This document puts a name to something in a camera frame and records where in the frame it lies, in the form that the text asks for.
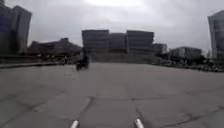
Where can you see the tall pale building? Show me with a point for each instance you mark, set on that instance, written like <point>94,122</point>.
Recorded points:
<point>217,33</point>

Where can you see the low grey building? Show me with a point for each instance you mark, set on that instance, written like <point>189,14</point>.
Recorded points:
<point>186,52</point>

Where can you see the vehicle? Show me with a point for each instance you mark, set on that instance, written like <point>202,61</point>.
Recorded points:
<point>82,63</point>

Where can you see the low dark building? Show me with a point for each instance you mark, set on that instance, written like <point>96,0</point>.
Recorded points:
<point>55,47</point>

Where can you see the tall dark building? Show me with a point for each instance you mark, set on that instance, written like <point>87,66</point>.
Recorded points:
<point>15,30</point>

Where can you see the wide grey block building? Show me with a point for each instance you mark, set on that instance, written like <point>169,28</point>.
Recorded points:
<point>116,41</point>

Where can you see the robot's own part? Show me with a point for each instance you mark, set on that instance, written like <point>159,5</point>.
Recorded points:
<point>74,124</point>
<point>138,123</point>

